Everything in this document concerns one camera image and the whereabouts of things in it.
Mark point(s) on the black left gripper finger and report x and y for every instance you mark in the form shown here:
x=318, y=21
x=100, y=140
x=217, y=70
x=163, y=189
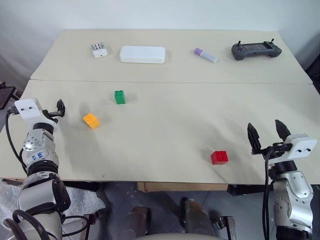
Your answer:
x=61, y=107

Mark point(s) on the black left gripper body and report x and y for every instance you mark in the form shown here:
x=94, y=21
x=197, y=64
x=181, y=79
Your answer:
x=53, y=114

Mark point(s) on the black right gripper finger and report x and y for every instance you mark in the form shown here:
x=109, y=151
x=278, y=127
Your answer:
x=283, y=131
x=254, y=138

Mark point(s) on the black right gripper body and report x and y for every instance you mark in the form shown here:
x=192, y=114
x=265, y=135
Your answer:
x=275, y=150

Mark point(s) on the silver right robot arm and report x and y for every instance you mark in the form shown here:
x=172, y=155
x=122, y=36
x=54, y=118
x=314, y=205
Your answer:
x=292, y=195

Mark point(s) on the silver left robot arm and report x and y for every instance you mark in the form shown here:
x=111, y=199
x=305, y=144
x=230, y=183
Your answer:
x=40, y=150

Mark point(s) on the orange toy brick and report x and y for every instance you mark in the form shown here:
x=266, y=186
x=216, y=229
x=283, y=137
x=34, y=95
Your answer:
x=92, y=121

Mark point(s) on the red toy brick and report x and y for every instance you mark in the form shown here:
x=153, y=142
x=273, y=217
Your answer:
x=219, y=158

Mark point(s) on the black stand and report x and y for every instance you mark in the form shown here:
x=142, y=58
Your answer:
x=5, y=96

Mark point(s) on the green toy brick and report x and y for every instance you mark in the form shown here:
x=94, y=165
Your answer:
x=120, y=98

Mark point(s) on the black object beside table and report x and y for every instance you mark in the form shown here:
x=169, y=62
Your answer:
x=314, y=72

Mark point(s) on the small white printed box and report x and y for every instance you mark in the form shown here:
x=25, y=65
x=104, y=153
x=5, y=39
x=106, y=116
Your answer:
x=99, y=50

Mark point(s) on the grey handheld controller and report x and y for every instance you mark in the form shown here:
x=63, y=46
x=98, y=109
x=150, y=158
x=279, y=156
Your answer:
x=255, y=50

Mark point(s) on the brown cardboard piece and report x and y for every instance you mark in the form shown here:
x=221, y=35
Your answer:
x=182, y=187

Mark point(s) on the white tube with purple cap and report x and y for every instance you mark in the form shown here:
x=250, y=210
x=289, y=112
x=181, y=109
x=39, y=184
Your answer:
x=205, y=55

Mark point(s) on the white rectangular plastic box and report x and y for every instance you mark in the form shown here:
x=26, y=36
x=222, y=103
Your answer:
x=142, y=54

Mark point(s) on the dark rounded shape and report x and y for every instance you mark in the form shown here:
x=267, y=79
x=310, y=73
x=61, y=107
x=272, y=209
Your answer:
x=197, y=217
x=140, y=220

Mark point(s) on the beige rounded robot body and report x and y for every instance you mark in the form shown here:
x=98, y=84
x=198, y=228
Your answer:
x=175, y=237

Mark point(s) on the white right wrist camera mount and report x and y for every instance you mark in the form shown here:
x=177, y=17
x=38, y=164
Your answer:
x=301, y=147

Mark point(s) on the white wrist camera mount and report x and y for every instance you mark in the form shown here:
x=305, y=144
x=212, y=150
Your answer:
x=301, y=147
x=27, y=110

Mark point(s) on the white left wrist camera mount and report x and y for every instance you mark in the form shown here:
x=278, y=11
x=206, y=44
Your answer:
x=27, y=110

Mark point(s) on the black table frame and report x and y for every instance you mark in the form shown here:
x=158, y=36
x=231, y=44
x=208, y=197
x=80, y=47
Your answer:
x=247, y=190

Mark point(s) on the metal bracket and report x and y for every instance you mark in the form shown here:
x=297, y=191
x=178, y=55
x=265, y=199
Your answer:
x=228, y=226

